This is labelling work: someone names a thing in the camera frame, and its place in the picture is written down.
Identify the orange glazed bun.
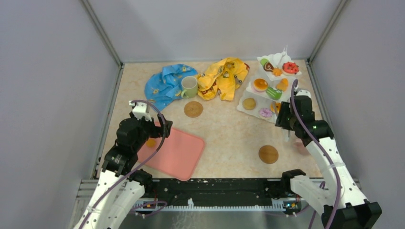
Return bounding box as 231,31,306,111
270,102,281,114

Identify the pink cup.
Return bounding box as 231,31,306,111
293,141,310,156

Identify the blue patterned cloth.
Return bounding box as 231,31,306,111
144,64,197,111

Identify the yellow orange pastry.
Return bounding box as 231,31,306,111
252,78,268,92

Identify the round tan muffin cake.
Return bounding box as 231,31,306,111
242,98,256,110

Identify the green cake slice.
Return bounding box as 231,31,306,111
266,87,283,100

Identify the woven rattan coaster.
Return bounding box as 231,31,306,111
183,101,203,118

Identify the brown heart cookie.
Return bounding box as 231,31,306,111
263,62,274,72

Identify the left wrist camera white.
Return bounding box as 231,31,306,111
129,101,152,122

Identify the red orange donut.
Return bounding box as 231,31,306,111
281,62,299,75

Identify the pink plastic tray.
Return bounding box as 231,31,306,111
142,124,205,181

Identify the metal tongs white handle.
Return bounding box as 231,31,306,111
275,113,290,142

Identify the round wooden coaster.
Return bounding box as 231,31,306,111
258,145,279,164

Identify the purple sprinkled donut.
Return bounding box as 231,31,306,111
258,108,273,119

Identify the orange swirl cookie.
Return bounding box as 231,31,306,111
272,68,282,77

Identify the green round macaron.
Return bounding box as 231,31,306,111
259,58,269,66

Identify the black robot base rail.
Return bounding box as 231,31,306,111
143,178,303,209

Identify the green mug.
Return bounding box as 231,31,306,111
181,76,198,99

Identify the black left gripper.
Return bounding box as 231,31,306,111
130,111,172,151

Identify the yellow patterned cloth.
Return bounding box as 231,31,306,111
197,57,250,101

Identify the white tiered dessert stand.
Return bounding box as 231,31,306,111
237,46,302,123

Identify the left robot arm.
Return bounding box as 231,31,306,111
74,113,173,229

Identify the round yellow cracker biscuit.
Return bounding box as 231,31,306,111
280,78,288,87

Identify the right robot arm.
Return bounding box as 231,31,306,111
276,95,382,229

